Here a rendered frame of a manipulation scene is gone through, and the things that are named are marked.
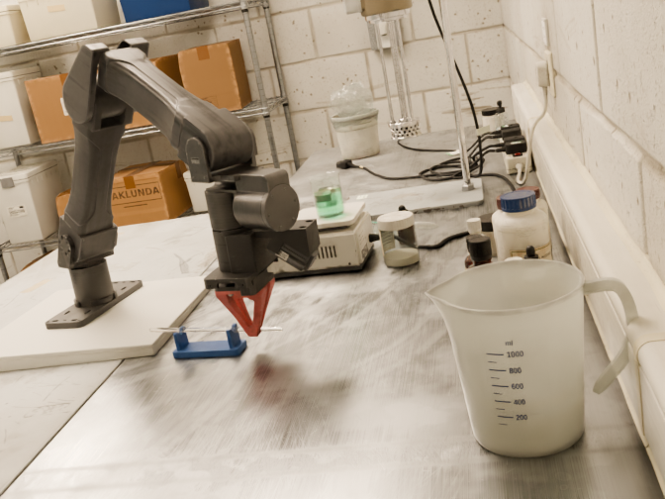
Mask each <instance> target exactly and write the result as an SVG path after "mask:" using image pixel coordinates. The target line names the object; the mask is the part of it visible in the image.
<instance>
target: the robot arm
mask: <svg viewBox="0 0 665 499"><path fill-rule="evenodd" d="M148 48H149V42H148V41H147V40H145V39H144V38H135V39H127V40H121V41H120V43H119V45H118V47H117V49H116V50H109V48H108V47H107V46H106V45H104V44H103V43H98V44H91V45H83V46H82V47H81V48H80V50H79V52H78V54H77V56H76V59H75V61H74V63H73V65H72V67H71V68H70V70H69V72H68V75H67V77H66V79H65V81H64V83H63V86H62V99H63V104H64V107H65V109H66V112H67V114H68V115H69V117H70V118H71V119H72V125H73V130H74V139H75V148H74V161H73V171H72V182H71V190H70V195H69V199H68V203H67V205H66V207H65V209H64V215H62V216H60V217H59V230H58V252H57V265H58V267H60V268H66V269H68V271H69V275H70V279H71V283H72V287H73V291H74V295H75V298H74V300H73V301H74V304H73V305H71V306H70V307H68V308H66V309H65V310H63V311H62V312H60V313H58V314H57V315H55V316H54V317H52V318H50V319H49V320H47V321H46V322H45V324H46V327H47V329H48V330H52V329H76V328H81V327H84V326H86V325H87V324H89V323H90V322H91V321H93V320H94V319H96V318H97V317H99V316H100V315H102V314H103V313H105V312H106V311H108V310H109V309H111V308H112V307H113V306H115V305H116V304H118V303H119V302H121V301H122V300H124V299H125V298H127V297H128V296H130V295H131V294H133V293H134V292H136V291H137V290H138V289H140V288H141V287H143V282H142V281H141V280H124V281H112V280H111V276H110V272H109V267H108V263H107V259H106V258H104V257H107V256H110V255H113V254H114V248H115V246H116V245H117V240H118V226H116V225H115V224H114V223H113V219H114V216H113V214H112V190H113V182H114V174H115V166H116V159H117V153H118V148H119V145H120V141H121V138H122V136H123V134H124V132H125V127H126V125H128V124H132V123H133V116H134V113H135V112H139V113H140V114H141V115H142V116H143V117H145V118H146V119H147V120H148V121H150V122H151V123H152V124H153V125H154V126H156V127H157V128H158V129H159V130H160V131H161V132H162V133H163V134H164V135H165V136H166V137H167V139H168V140H169V141H170V144H171V145H172V146H173V147H174V148H175V149H176V150H177V151H178V154H177V156H178V157H179V158H180V159H181V160H182V161H184V162H185V163H186V164H187V165H188V166H189V171H190V176H191V181H192V182H196V183H212V182H215V183H214V185H213V186H211V187H208V188H206V190H205V191H204V193H205V198H206V203H207V208H208V213H209V218H210V223H211V228H212V233H213V238H214V243H215V248H216V253H217V258H218V265H219V266H218V267H217V268H216V269H215V270H213V271H212V272H211V273H210V274H208V275H207V276H206V277H205V278H204V284H205V288H206V289H215V294H216V297H217V298H218V299H219V300H220V301H221V302H222V303H223V305H224V306H225V307H226V308H227V309H228V310H229V311H230V312H231V313H232V315H233V316H234V317H235V318H236V319H237V321H238V323H239V324H240V325H241V327H242V328H243V330H244V331H245V332H246V334H247V335H248V336H249V337H258V336H259V334H260V333H261V332H260V331H259V330H260V327H262V325H263V321H264V317H265V313H266V310H267V306H268V303H269V300H270V296H271V293H272V290H273V286H274V283H275V278H274V273H273V272H268V271H267V267H268V266H269V265H270V264H271V263H273V262H278V258H280V259H282V260H283V261H285V262H287V263H288V264H290V265H292V266H293V267H295V268H297V269H298V270H300V271H303V270H305V271H307V270H308V269H309V268H310V267H311V266H312V265H313V263H314V261H315V259H316V257H317V255H318V254H319V251H318V247H319V245H320V244H321V243H320V236H319V230H318V224H317V219H307V220H297V219H298V216H299V211H300V202H299V198H298V195H297V193H296V191H295V190H294V189H293V188H292V187H291V186H290V181H289V175H288V172H287V170H285V169H281V168H264V166H257V164H256V158H255V156H256V155H258V152H257V146H256V140H255V135H254V132H253V131H252V129H251V128H250V127H248V126H247V124H246V123H245V122H244V121H242V120H241V119H240V118H238V117H237V116H236V115H234V114H233V113H232V112H230V111H229V110H228V109H226V108H222V109H218V108H217V107H216V106H214V105H213V104H211V103H209V102H207V101H204V100H201V99H200V98H198V97H196V96H195V95H193V94H192V93H190V92H189V91H187V90H186V89H184V88H183V87H182V86H180V85H179V84H178V83H176V82H175V81H174V80H172V79H171V78H170V77H168V76H167V75H166V74H164V73H163V72H162V71H161V70H159V69H158V68H157V67H156V66H155V65H154V64H153V63H152V62H151V61H150V60H149V59H148V58H147V56H148ZM98 64H99V67H98ZM97 68H98V74H97ZM243 298H248V299H249V300H253V301H254V306H253V321H252V320H251V318H250V316H249V314H248V311H247V309H246V306H245V303H244V301H243Z"/></svg>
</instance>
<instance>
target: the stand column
mask: <svg viewBox="0 0 665 499"><path fill-rule="evenodd" d="M438 4H439V11H440V18H441V25H442V32H443V39H444V46H445V53H446V61H447V68H448V75H449V82H450V89H451V96H452V104H453V111H454V118H455V125H456V132H457V138H458V146H459V153H460V160H461V167H462V174H463V180H464V184H462V189H461V190H462V191H471V190H474V189H475V187H474V183H471V180H470V171H469V164H468V157H467V149H466V143H465V136H464V128H463V121H462V114H461V106H460V99H459V92H458V84H457V77H456V70H455V62H454V55H453V48H452V40H451V33H450V27H449V20H448V12H447V5H446V0H438Z"/></svg>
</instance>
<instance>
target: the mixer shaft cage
mask: <svg viewBox="0 0 665 499"><path fill-rule="evenodd" d="M395 21H396V28H397V34H398V41H399V47H400V53H401V60H402V66H403V72H404V78H405V85H406V91H407V98H408V104H409V110H410V116H408V110H407V104H406V97H405V91H404V84H403V78H402V72H401V65H400V60H399V53H398V47H397V40H396V34H395V28H394V21H388V22H386V24H387V31H388V37H389V41H390V47H391V53H392V59H393V65H394V71H395V78H396V84H397V90H398V97H399V103H400V109H401V116H402V118H400V119H399V120H394V115H393V109H392V103H391V96H390V90H389V84H388V78H387V72H386V65H385V59H384V53H383V48H382V41H381V35H380V29H379V23H377V24H375V27H376V33H377V39H378V45H379V50H380V56H381V63H382V69H383V75H384V81H385V87H386V93H387V100H388V106H389V112H390V118H391V121H390V122H389V123H388V127H389V128H390V129H391V135H392V138H391V139H392V140H404V139H410V138H414V137H417V136H420V135H421V134H422V132H421V128H420V122H421V118H420V117H414V113H413V107H412V100H411V94H410V87H409V81H408V74H407V69H406V62H405V56H404V49H403V43H402V36H401V30H400V23H399V19H398V20H395ZM410 117H411V118H410Z"/></svg>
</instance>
